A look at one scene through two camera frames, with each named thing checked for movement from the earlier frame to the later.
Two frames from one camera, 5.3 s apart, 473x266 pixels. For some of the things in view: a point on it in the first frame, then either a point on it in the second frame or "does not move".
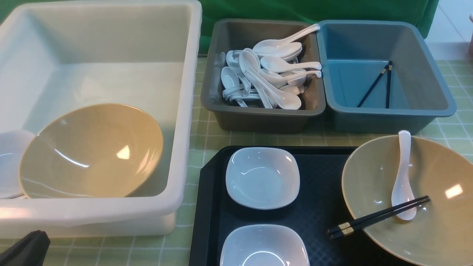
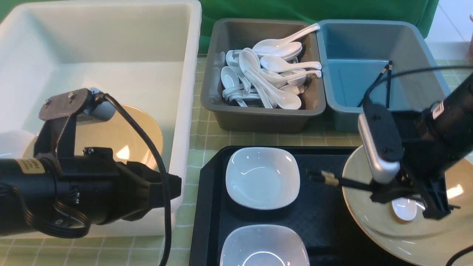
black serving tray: x=320 y=206 does not move
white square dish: x=264 y=245 does not move
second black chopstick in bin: x=388 y=84 does not move
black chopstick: x=348 y=224 to x=318 y=177
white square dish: x=262 y=178 does not move
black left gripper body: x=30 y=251 to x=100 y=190
